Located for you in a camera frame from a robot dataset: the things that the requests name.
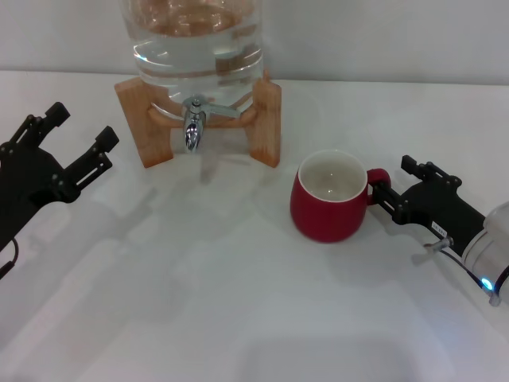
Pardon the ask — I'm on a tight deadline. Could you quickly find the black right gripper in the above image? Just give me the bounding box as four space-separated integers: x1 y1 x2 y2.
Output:
371 154 487 258

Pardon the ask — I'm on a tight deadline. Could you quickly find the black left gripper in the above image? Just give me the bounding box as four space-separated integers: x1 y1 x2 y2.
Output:
0 102 120 254

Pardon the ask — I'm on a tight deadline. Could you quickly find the red ceramic cup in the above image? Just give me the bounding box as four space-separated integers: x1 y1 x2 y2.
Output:
289 149 391 244

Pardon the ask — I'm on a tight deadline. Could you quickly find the chrome faucet tap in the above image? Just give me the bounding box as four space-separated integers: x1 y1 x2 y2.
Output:
181 96 242 154

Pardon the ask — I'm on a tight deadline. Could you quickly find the wooden dispenser stand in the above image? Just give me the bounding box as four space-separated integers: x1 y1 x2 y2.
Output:
114 69 282 169

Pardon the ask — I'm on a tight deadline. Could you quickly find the clear glass water dispenser jar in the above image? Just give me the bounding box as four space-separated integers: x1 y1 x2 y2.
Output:
126 0 266 120

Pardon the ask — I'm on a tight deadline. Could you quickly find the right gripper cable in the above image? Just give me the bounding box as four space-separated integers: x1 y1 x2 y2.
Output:
423 236 502 307

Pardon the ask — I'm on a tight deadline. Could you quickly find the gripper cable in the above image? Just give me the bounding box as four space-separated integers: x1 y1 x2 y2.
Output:
423 236 502 307
0 238 19 279

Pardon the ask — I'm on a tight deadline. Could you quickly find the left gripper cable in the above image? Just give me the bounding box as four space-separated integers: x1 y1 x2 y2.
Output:
0 238 19 279

